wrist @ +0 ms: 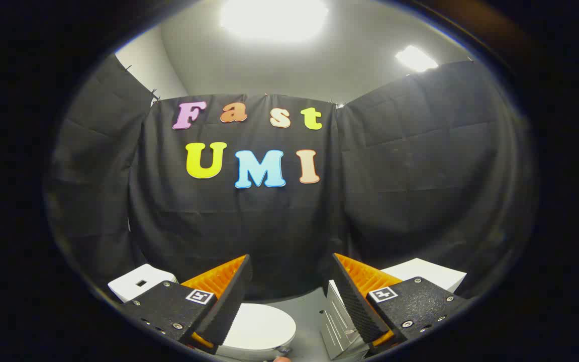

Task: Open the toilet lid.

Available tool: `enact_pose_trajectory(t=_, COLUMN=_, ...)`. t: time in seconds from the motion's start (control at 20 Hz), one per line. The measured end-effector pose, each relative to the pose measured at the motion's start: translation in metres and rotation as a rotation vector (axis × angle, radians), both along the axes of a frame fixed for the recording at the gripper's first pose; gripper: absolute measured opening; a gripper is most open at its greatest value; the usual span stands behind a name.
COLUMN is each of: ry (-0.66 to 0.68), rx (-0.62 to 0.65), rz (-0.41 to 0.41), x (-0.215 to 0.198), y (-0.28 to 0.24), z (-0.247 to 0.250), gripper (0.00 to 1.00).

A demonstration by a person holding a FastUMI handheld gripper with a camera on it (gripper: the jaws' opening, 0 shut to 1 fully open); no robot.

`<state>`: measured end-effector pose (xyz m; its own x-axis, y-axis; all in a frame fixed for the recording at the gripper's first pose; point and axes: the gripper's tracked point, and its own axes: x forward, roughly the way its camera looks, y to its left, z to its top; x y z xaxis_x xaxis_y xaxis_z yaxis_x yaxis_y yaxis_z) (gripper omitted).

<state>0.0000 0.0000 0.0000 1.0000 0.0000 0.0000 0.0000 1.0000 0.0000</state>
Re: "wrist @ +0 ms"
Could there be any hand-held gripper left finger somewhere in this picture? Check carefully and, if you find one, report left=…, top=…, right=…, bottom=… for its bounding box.
left=121, top=254, right=253, bottom=353

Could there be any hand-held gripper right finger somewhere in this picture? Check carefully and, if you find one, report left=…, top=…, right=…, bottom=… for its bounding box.
left=330, top=252, right=471, bottom=355

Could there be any white toilet lid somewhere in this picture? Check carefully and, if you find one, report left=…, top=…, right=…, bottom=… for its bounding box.
left=217, top=303, right=297, bottom=360

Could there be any white drawer cabinet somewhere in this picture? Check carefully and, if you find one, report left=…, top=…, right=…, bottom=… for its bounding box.
left=320, top=258, right=467, bottom=360

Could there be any black backdrop cloth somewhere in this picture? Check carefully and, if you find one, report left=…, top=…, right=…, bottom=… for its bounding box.
left=43, top=54, right=536, bottom=302

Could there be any small ceiling light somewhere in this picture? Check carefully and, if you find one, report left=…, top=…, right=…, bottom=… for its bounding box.
left=395, top=45, right=439, bottom=72

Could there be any large ceiling light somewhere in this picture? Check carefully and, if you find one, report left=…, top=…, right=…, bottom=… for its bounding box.
left=219, top=0, right=329, bottom=43

